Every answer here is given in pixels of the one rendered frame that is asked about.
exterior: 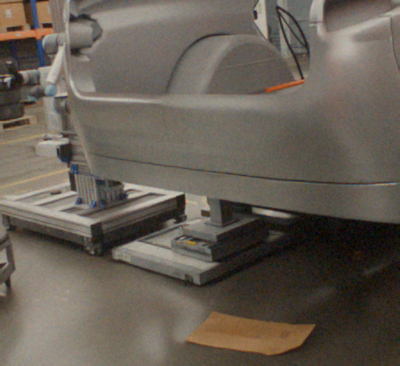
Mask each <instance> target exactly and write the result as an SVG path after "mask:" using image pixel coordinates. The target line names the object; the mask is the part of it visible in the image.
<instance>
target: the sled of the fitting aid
mask: <svg viewBox="0 0 400 366"><path fill-rule="evenodd" d="M267 237H269V230H268V225H263V224H259V225H257V226H255V227H253V228H250V229H248V230H245V231H243V232H240V233H238V234H236V235H234V236H232V237H228V238H226V239H224V240H222V241H220V242H218V243H216V242H213V241H209V240H204V239H201V238H197V237H191V236H187V235H181V236H178V237H175V238H173V239H170V242H171V250H172V251H173V252H177V253H181V254H186V255H190V256H194V257H196V258H200V259H203V260H207V261H210V262H213V261H216V260H218V259H220V258H222V257H224V256H226V255H227V254H231V253H233V252H236V251H237V250H242V249H244V248H246V247H248V246H250V245H253V244H256V243H257V242H259V241H262V240H264V239H265V238H267Z"/></svg>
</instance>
